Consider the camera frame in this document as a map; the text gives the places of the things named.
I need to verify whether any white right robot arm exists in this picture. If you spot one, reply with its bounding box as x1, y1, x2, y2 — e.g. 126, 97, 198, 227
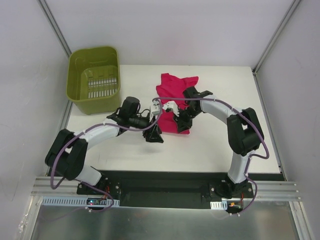
173, 86, 264, 199

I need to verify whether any frame post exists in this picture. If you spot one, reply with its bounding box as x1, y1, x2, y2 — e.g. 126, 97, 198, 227
252, 0, 302, 76
37, 0, 72, 58

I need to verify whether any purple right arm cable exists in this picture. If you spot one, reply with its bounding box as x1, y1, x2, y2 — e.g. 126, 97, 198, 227
152, 96, 270, 221

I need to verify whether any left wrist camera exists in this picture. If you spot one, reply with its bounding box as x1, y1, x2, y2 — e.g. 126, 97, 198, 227
149, 99, 161, 117

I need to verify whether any pink t shirt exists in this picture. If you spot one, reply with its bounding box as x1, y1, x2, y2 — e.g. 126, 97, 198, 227
155, 72, 200, 136

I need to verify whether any olive green plastic basket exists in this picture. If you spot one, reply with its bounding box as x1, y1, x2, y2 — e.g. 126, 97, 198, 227
66, 46, 122, 115

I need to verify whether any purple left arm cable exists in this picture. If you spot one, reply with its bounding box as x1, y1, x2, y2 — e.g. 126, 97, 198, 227
37, 97, 163, 221

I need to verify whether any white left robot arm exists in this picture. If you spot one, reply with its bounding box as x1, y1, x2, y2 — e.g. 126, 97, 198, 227
44, 96, 164, 195

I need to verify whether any white cable duct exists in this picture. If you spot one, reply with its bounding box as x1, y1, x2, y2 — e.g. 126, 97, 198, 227
210, 200, 228, 211
42, 196, 120, 208

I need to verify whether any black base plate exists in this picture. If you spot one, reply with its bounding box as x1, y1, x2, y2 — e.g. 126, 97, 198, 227
47, 168, 287, 208

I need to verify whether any right white cable duct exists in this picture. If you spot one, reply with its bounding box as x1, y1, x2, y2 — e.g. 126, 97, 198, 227
210, 200, 228, 211

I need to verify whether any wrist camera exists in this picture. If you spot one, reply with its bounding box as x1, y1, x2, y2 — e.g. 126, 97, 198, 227
162, 100, 180, 117
149, 99, 161, 117

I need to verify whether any right back frame post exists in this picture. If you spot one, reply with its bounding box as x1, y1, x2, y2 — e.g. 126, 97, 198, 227
252, 0, 302, 76

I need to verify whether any front aluminium rail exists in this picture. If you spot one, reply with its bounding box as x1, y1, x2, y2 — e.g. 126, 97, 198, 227
30, 176, 302, 202

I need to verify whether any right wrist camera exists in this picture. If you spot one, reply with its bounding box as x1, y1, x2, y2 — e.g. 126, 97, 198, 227
162, 100, 180, 117

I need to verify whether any left back frame post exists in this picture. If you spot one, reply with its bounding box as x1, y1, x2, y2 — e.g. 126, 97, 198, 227
37, 0, 72, 58

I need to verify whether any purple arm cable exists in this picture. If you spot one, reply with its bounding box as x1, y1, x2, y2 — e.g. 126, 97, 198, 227
152, 96, 270, 221
37, 97, 163, 221

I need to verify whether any left white cable duct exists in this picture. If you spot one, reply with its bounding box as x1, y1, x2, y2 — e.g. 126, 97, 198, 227
42, 196, 120, 208

